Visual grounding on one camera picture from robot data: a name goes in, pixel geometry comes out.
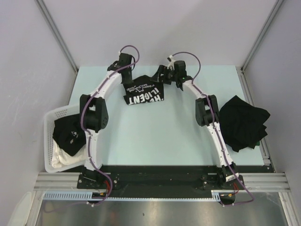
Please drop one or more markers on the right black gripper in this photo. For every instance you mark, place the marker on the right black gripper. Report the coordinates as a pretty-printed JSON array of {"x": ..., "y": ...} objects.
[{"x": 162, "y": 70}]

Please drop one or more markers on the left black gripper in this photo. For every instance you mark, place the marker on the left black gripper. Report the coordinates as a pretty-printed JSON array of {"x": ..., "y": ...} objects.
[{"x": 129, "y": 79}]

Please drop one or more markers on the black printed t shirt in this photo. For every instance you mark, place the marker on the black printed t shirt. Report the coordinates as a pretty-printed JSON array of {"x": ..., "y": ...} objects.
[{"x": 143, "y": 90}]

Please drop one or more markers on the white plastic basket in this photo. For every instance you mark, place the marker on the white plastic basket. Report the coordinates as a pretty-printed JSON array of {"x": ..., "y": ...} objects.
[{"x": 49, "y": 125}]

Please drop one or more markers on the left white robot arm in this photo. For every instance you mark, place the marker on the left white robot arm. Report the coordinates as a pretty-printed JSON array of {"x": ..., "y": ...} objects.
[{"x": 94, "y": 115}]

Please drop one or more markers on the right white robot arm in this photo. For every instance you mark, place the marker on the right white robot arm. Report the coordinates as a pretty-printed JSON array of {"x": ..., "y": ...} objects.
[{"x": 206, "y": 114}]

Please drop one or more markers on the stack of folded black shirts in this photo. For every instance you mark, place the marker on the stack of folded black shirts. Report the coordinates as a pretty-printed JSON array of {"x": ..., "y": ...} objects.
[{"x": 242, "y": 125}]

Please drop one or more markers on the black shirt in basket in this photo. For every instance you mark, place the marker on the black shirt in basket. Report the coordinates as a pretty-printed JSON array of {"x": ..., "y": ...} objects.
[{"x": 69, "y": 135}]

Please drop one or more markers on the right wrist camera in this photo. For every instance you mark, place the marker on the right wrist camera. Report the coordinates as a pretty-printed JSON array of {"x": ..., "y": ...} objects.
[{"x": 171, "y": 60}]

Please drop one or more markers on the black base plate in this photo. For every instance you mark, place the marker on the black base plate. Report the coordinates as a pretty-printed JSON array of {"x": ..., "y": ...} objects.
[{"x": 159, "y": 182}]

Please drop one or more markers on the right cable duct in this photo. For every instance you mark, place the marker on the right cable duct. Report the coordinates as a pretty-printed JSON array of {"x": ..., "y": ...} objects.
[{"x": 224, "y": 195}]

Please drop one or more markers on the cable duct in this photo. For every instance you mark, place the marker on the cable duct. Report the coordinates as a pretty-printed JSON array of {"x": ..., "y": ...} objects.
[
  {"x": 224, "y": 195},
  {"x": 73, "y": 196}
]

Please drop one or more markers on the left aluminium frame rail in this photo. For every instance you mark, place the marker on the left aluminium frame rail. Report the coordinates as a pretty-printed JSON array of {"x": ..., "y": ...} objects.
[{"x": 62, "y": 181}]

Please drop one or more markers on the aluminium frame rail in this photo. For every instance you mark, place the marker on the aluminium frame rail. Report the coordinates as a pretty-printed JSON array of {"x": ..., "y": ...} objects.
[
  {"x": 62, "y": 181},
  {"x": 266, "y": 182}
]

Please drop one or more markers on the left cable duct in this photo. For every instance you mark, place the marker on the left cable duct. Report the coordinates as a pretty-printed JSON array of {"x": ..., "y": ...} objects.
[{"x": 73, "y": 196}]

